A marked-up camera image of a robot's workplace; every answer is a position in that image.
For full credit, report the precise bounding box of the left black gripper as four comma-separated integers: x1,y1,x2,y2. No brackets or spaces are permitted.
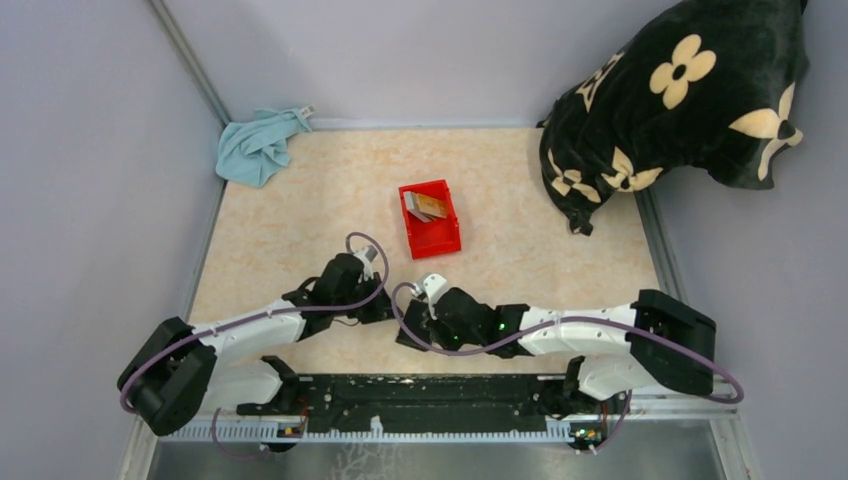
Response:
333,271,403,324

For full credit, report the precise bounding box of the red plastic bin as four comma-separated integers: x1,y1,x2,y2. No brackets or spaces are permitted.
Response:
398,179,462,260

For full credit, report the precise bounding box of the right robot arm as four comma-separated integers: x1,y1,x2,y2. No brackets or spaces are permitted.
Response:
398,287,717,412

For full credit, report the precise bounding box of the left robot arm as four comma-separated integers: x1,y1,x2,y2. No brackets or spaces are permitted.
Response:
117,246,391,436

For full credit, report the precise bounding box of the stack of credit cards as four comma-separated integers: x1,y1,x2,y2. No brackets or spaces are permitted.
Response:
402,191,449,223

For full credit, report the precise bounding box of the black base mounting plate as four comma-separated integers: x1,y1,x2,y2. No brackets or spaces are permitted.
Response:
236,374,631,435

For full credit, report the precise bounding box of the light blue cloth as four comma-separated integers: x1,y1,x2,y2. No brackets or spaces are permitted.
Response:
215,105,316,188

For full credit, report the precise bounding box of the black floral blanket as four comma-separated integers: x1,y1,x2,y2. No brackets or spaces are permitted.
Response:
539,1,809,217

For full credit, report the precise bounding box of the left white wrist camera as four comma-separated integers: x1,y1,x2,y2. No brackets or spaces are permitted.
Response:
353,245,378,280

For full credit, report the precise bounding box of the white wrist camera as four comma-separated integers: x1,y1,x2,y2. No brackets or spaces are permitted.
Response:
353,245,378,280
413,273,450,305

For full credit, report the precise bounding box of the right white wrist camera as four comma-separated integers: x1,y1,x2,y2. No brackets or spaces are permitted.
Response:
413,273,450,305

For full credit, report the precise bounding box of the aluminium front rail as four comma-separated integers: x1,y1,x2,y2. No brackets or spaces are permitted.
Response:
137,374,739,444

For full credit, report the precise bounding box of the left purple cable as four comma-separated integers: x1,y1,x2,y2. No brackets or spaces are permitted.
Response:
119,231,391,462

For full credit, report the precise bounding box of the purple cable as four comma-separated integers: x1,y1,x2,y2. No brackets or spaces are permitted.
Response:
119,231,391,462
390,281,745,456

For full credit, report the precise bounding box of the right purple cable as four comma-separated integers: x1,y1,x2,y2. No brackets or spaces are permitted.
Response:
390,281,745,456

